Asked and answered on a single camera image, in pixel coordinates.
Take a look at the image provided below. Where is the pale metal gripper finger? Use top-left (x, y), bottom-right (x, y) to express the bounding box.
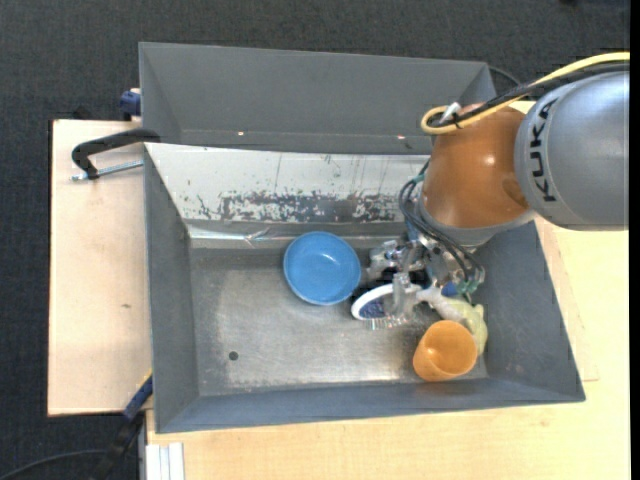
top-left (368, 241), bottom-right (412, 275)
top-left (389, 271), bottom-right (426, 319)

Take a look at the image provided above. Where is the white and blue oval brush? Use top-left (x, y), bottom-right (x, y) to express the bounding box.
top-left (350, 282), bottom-right (416, 330)

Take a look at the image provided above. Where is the blue bowl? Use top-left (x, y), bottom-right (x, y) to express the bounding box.
top-left (282, 231), bottom-right (362, 307)

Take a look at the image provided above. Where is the pale yellow spray bottle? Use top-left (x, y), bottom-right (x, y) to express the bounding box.
top-left (417, 287), bottom-right (489, 355)

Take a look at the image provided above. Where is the orange cup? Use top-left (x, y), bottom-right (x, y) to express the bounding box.
top-left (412, 319), bottom-right (479, 383)

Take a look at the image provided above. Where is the grey metal bin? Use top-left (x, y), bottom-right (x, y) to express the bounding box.
top-left (137, 41), bottom-right (587, 435)

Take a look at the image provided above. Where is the pale wood board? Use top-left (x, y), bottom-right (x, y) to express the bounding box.
top-left (47, 119), bottom-right (154, 418)

